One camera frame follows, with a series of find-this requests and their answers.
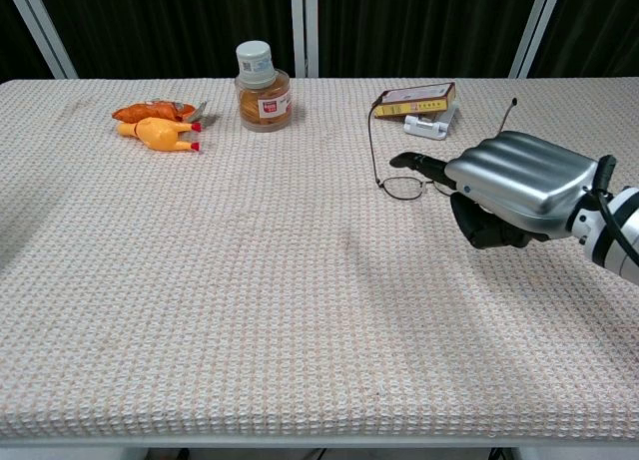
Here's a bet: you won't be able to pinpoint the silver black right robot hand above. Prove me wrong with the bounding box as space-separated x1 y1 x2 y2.
388 130 617 250

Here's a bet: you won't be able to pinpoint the thin black eyeglasses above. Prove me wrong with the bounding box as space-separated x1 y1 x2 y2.
368 94 519 202

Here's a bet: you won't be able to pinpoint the white folding phone stand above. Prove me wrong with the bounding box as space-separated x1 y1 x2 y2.
402 106 459 142

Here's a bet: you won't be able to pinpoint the yellow and maroon box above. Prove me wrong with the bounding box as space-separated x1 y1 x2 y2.
372 81 457 119

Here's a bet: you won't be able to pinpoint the clear jar with white lid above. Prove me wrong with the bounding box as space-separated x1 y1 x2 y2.
234 40 293 133

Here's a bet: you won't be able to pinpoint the woven beige tablecloth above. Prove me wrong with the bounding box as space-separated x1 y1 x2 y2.
0 76 639 442

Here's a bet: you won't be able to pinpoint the yellow rubber chicken toy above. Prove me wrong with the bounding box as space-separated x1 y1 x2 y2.
116 118 203 155

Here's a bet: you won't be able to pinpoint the orange snack packet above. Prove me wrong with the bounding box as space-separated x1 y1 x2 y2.
111 99 210 124

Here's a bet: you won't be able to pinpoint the dark green curtain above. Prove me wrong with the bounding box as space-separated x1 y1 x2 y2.
0 0 639 82

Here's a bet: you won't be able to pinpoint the white metal frame post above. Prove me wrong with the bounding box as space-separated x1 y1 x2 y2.
507 0 567 79
290 0 320 79
0 0 79 80

